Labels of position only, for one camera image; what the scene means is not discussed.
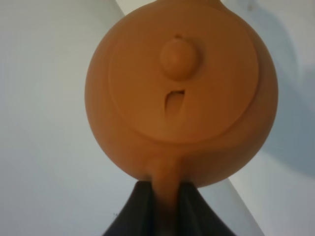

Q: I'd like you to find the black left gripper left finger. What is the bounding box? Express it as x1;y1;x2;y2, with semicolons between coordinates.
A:
103;181;155;236

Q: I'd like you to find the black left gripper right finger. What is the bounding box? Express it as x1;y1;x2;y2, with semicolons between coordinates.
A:
177;182;235;236

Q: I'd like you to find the brown clay teapot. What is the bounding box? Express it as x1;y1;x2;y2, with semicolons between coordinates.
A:
84;0;279;236

